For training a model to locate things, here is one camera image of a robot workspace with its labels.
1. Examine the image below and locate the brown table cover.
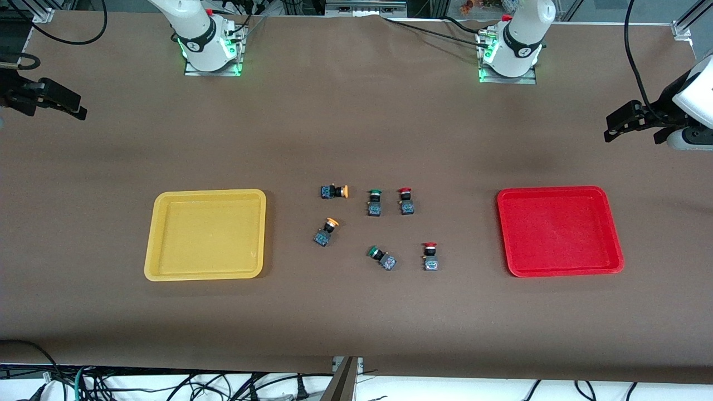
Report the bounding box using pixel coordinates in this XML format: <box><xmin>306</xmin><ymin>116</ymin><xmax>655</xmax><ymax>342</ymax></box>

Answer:
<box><xmin>0</xmin><ymin>11</ymin><xmax>713</xmax><ymax>385</ymax></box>

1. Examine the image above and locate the silver metal rail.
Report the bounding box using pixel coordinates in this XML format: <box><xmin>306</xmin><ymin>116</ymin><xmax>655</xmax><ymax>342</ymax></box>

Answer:
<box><xmin>326</xmin><ymin>0</ymin><xmax>408</xmax><ymax>17</ymax></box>

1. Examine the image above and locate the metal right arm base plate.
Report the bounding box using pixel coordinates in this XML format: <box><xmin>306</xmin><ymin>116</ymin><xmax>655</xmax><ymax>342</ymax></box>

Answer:
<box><xmin>184</xmin><ymin>25</ymin><xmax>247</xmax><ymax>77</ymax></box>

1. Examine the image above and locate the yellow plastic tray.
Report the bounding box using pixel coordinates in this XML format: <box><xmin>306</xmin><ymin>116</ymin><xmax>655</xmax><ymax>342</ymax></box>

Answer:
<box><xmin>144</xmin><ymin>189</ymin><xmax>267</xmax><ymax>282</ymax></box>

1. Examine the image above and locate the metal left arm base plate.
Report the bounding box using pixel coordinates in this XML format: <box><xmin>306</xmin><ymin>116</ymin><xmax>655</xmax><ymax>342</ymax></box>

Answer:
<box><xmin>477</xmin><ymin>29</ymin><xmax>538</xmax><ymax>85</ymax></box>

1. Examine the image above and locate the aluminium frame post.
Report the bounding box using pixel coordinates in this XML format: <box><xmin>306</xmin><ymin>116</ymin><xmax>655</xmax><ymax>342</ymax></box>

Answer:
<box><xmin>31</xmin><ymin>0</ymin><xmax>55</xmax><ymax>24</ymax></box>
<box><xmin>671</xmin><ymin>0</ymin><xmax>713</xmax><ymax>41</ymax></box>

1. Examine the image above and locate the black table cable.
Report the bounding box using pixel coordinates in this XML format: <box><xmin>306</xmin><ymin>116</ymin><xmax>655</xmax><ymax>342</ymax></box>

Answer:
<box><xmin>443</xmin><ymin>16</ymin><xmax>488</xmax><ymax>35</ymax></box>
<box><xmin>381</xmin><ymin>16</ymin><xmax>486</xmax><ymax>44</ymax></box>

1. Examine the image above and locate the red plastic tray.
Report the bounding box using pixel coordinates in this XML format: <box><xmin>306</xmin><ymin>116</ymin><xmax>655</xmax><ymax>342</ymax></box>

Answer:
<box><xmin>496</xmin><ymin>185</ymin><xmax>625</xmax><ymax>278</ymax></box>

